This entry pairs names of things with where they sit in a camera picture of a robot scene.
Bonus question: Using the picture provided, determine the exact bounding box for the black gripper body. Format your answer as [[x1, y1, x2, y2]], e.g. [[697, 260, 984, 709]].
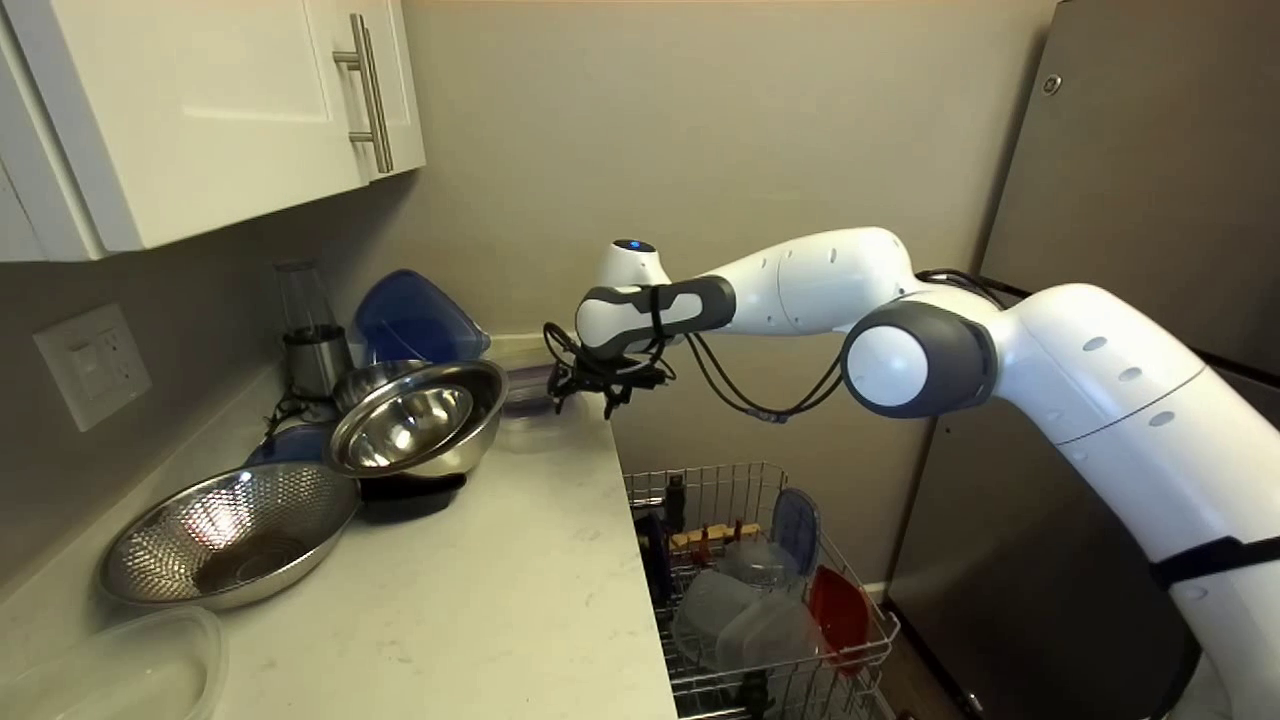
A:
[[572, 328, 671, 412]]

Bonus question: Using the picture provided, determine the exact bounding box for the stainless steel mixing bowl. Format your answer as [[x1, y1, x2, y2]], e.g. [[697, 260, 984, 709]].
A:
[[322, 355, 510, 485]]

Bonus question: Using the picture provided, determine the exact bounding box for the red plastic bowl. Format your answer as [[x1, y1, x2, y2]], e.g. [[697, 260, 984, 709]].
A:
[[802, 562, 877, 672]]

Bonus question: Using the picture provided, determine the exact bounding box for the large clear plastic bowl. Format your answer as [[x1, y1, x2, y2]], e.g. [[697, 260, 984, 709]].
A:
[[0, 603, 233, 720]]

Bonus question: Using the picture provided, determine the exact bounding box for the orange plastic utensil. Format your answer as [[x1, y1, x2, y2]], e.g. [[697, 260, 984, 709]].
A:
[[671, 518, 735, 560]]

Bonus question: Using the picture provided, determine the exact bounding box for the blue round plastic lid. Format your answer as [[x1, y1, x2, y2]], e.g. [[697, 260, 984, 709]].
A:
[[766, 485, 822, 584]]

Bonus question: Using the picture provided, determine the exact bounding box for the steel mesh colander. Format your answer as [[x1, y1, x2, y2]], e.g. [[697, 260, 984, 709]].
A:
[[96, 460, 362, 617]]

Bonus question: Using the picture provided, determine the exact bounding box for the stainless steel refrigerator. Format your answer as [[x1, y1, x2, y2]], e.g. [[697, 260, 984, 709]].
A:
[[885, 0, 1280, 720]]

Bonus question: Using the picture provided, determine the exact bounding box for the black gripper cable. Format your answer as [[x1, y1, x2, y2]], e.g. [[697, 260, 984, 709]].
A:
[[677, 316, 855, 427]]

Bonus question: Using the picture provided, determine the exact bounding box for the dishwasher wire rack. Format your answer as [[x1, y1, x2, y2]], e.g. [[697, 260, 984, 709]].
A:
[[622, 460, 905, 720]]

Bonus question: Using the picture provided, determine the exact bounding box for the steel cabinet bar handle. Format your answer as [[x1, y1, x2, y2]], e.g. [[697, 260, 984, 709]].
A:
[[326, 11, 400, 176]]

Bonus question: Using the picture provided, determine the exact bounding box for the white wall cabinet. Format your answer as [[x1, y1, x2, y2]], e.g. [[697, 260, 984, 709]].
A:
[[0, 0, 433, 265]]

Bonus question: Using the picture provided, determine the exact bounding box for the white wall outlet plate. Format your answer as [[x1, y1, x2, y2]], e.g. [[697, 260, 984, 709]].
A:
[[27, 298, 157, 436]]

